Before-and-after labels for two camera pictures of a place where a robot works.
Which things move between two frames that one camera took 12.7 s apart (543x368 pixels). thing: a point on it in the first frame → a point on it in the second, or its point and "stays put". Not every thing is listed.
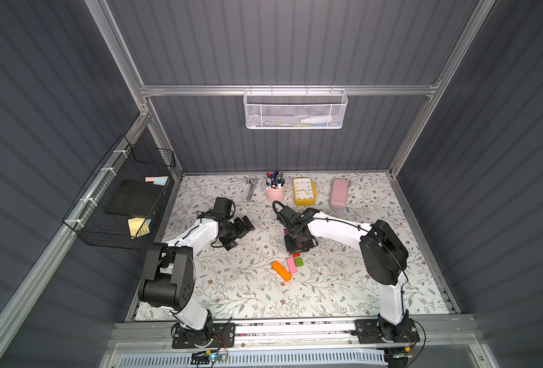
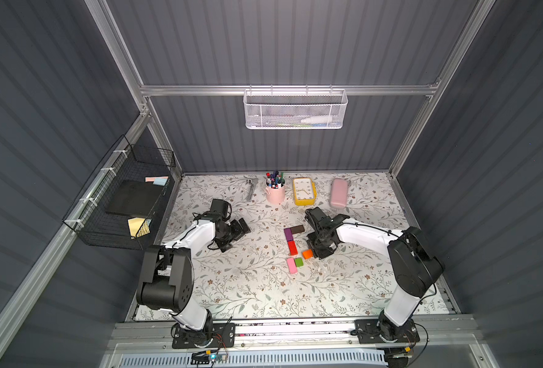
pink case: (339, 192) stays put
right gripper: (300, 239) → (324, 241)
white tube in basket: (317, 119) stays put
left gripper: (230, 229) stays put
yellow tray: (304, 191) stays put
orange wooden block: (279, 269) → (307, 254)
